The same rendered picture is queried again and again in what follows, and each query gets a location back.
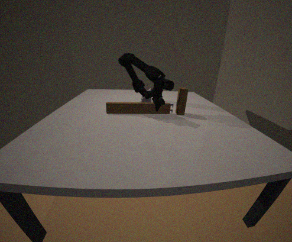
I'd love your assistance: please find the dark brown wooden post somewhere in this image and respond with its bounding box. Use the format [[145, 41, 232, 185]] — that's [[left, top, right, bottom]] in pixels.
[[176, 88, 188, 115]]

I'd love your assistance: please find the brown wooden board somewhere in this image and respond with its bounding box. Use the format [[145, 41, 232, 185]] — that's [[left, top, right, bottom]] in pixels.
[[106, 102, 174, 114]]

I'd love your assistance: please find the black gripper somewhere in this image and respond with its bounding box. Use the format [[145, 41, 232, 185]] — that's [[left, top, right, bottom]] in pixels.
[[152, 87, 165, 111]]

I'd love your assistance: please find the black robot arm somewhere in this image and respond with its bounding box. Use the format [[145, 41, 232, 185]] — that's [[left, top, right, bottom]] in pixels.
[[118, 53, 174, 99]]

